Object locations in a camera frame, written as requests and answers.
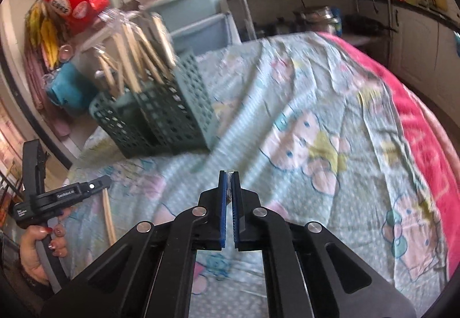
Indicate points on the bundle of chopsticks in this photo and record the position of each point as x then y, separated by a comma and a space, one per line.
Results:
133, 48

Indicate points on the blue plastic storage drawers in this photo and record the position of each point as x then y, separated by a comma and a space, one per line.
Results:
201, 16

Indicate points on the teal cloth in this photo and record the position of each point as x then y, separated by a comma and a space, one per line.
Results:
70, 88

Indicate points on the person's left hand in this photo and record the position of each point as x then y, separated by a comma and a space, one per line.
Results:
30, 253

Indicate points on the cartoon printed bed sheet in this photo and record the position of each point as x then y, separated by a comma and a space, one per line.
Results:
287, 124

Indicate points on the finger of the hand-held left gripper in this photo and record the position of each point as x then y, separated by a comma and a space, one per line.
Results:
104, 182

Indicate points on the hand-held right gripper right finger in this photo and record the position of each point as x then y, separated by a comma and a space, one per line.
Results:
235, 212

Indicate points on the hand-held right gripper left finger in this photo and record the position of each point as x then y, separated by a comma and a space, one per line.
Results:
222, 210

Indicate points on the white cabinet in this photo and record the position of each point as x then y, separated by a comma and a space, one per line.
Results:
420, 45

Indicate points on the pink blanket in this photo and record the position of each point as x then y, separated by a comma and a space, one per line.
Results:
413, 117

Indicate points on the metal pot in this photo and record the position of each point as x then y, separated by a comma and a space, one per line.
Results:
318, 18

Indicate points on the green plastic utensil basket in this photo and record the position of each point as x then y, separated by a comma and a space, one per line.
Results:
169, 113

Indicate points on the wooden chopsticks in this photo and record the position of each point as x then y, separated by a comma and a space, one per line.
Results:
109, 217

